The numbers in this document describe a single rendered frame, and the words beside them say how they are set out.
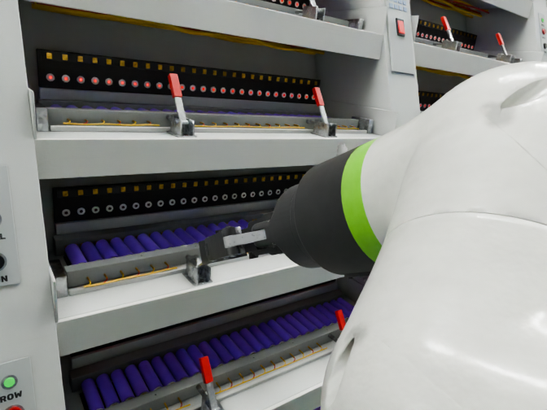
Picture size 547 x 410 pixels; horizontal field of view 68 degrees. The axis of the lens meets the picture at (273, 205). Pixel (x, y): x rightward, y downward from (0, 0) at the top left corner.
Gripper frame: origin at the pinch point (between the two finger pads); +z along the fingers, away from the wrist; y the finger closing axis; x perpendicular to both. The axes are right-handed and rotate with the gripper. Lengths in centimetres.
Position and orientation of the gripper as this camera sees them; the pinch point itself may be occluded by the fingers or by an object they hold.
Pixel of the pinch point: (222, 248)
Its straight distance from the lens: 50.2
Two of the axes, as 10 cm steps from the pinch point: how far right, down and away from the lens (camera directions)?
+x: -2.0, -9.7, 1.1
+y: 8.1, -1.0, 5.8
